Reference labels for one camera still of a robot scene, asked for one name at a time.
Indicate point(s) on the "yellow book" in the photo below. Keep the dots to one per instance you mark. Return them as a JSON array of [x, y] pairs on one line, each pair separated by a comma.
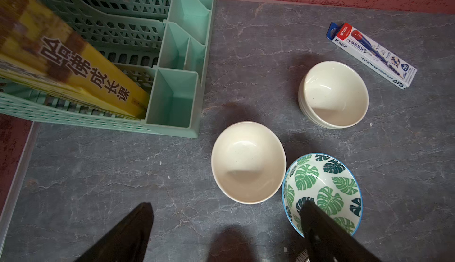
[[41, 51]]

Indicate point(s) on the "cream bowl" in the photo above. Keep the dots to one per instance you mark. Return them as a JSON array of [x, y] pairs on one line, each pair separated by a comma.
[[333, 96], [248, 162]]

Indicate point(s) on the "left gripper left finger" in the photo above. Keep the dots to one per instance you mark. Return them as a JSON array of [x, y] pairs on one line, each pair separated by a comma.
[[127, 241]]

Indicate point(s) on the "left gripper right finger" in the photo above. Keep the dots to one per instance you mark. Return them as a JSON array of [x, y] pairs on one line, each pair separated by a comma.
[[327, 241]]

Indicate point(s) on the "green leaf bowl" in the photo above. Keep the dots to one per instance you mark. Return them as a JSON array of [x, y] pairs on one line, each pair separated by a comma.
[[328, 183]]

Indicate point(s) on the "green plastic file organizer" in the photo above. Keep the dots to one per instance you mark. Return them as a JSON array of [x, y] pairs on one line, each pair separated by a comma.
[[162, 45]]

